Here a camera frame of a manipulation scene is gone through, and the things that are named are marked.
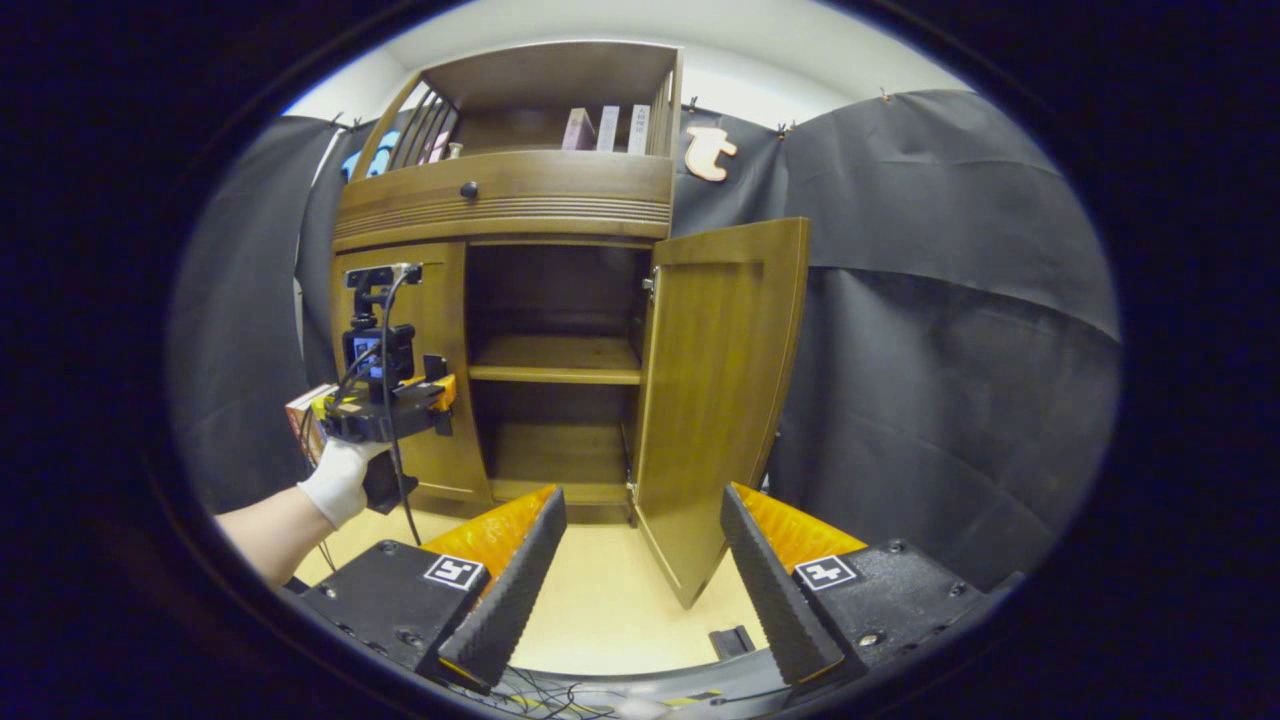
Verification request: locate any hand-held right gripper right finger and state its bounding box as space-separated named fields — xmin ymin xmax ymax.
xmin=720 ymin=483 xmax=1026 ymax=701

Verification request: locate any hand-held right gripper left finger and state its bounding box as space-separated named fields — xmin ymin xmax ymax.
xmin=298 ymin=486 xmax=568 ymax=694

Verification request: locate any wooden shoe cabinet door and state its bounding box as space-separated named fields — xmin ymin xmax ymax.
xmin=332 ymin=243 xmax=493 ymax=506
xmin=630 ymin=217 xmax=811 ymax=609

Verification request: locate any wooden double-door shoe cabinet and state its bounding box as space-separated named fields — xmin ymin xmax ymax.
xmin=330 ymin=40 xmax=686 ymax=526

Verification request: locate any black backdrop cloth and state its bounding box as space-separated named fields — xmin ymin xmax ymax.
xmin=165 ymin=90 xmax=1121 ymax=591

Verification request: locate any black cable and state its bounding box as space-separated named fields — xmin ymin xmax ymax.
xmin=380 ymin=263 xmax=426 ymax=548

